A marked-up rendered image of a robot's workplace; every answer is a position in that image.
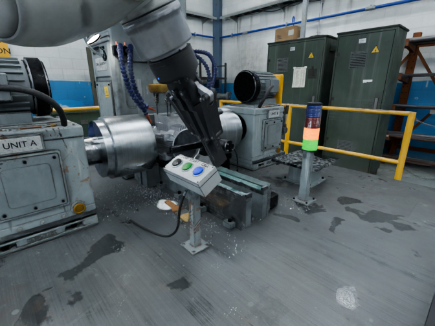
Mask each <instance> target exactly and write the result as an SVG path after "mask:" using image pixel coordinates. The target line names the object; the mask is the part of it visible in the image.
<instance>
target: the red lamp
mask: <svg viewBox="0 0 435 326"><path fill-rule="evenodd" d="M320 122H321V117H307V116H305V124H304V127H305V128H307V129H319V128H320Z"/></svg>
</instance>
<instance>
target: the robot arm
mask: <svg viewBox="0 0 435 326"><path fill-rule="evenodd" d="M119 22H120V23H121V25H122V26H123V28H124V32H125V33H126V34H127V35H128V38H129V39H130V41H131V43H132V45H133V46H134V48H135V50H136V52H137V54H138V55H139V58H140V59H141V60H142V61H148V60H149V62H148V65H149V66H150V69H151V71H152V73H153V75H154V76H155V78H156V80H157V82H158V83H160V84H166V85H167V88H168V92H166V93H164V97H165V98H166V99H167V100H168V101H169V102H170V103H171V105H172V106H173V108H174V109H175V111H176V112H177V114H178V115H179V117H180V118H181V120H182V121H183V123H184V124H185V126H186V127H187V129H188V130H189V132H190V133H191V135H193V136H194V135H197V137H198V139H200V140H201V142H202V144H203V146H204V148H205V150H206V152H207V154H208V156H209V158H210V160H211V162H212V164H213V166H215V167H217V168H218V167H220V165H222V163H224V161H226V159H227V158H226V155H225V153H224V151H223V148H222V147H221V144H220V142H219V140H218V137H219V136H220V135H221V134H222V133H223V128H222V125H221V120H220V116H219V111H218V105H217V102H216V96H217V91H216V90H215V88H211V89H210V90H208V89H207V88H206V87H204V86H203V82H202V81H201V79H200V78H199V76H198V75H197V73H196V70H197V67H198V61H197V58H196V56H195V53H194V50H193V48H192V46H191V44H190V43H187V42H188V41H189V40H190V39H191V37H192V34H191V31H190V29H189V27H188V24H187V22H186V19H185V17H184V14H183V11H182V9H181V4H180V2H178V0H0V42H3V43H8V44H11V45H17V46H22V47H58V46H62V45H66V44H68V43H72V42H75V41H78V40H79V39H83V38H86V37H87V36H90V35H92V34H94V33H98V32H102V31H104V30H107V29H109V28H111V27H113V26H115V25H116V24H117V23H119Z"/></svg>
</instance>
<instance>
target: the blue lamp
mask: <svg viewBox="0 0 435 326"><path fill-rule="evenodd" d="M321 115H322V105H307V106H306V116H307V117H321Z"/></svg>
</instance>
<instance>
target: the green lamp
mask: <svg viewBox="0 0 435 326"><path fill-rule="evenodd" d="M317 146H318V140H305V139H303V142H302V149H304V150H308V151H315V150H317Z"/></svg>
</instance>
